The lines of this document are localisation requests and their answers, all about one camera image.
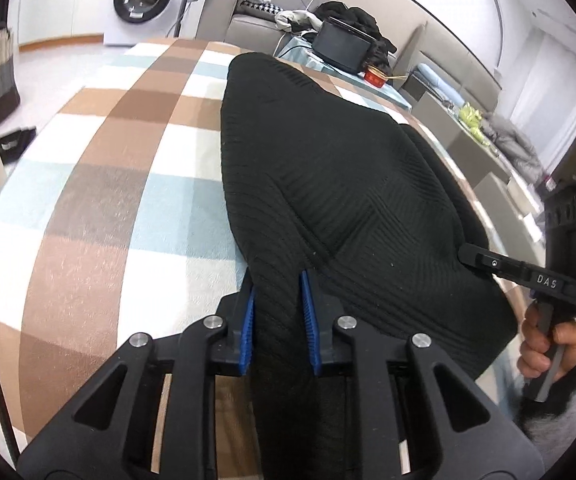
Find person's right forearm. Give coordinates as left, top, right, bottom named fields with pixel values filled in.
left=512, top=342, right=576, bottom=457

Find black jacket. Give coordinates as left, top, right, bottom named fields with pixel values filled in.
left=314, top=1, right=399, bottom=68

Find white grey garment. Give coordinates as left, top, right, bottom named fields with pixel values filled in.
left=274, top=9, right=325, bottom=34

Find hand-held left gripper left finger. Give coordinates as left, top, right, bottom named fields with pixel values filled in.
left=15, top=280, right=259, bottom=480

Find houndstooth pillow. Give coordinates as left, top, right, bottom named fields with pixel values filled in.
left=238, top=0, right=287, bottom=16

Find black tray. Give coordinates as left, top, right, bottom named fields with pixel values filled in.
left=0, top=127, right=37, bottom=165

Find green packets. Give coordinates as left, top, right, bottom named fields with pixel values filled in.
left=458, top=102, right=491, bottom=142

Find person's right hand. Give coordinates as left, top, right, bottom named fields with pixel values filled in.
left=518, top=304, right=576, bottom=382

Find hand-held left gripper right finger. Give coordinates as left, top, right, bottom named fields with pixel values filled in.
left=299, top=269, right=548, bottom=480

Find white cabinets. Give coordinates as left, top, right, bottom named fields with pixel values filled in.
left=8, top=0, right=125, bottom=52

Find checked blanket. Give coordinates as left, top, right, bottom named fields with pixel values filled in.
left=0, top=37, right=536, bottom=480

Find red cup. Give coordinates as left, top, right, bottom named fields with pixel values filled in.
left=365, top=65, right=391, bottom=89

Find black knit sweater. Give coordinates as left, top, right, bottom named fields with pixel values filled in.
left=220, top=51, right=519, bottom=480

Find white curtain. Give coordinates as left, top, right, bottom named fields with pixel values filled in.
left=510, top=25, right=576, bottom=173

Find grey padded coat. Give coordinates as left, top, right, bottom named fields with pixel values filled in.
left=482, top=112, right=544, bottom=184

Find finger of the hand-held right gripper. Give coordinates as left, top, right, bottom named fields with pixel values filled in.
left=456, top=242, right=531, bottom=287

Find beige sofa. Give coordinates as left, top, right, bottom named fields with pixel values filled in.
left=198, top=0, right=553, bottom=242

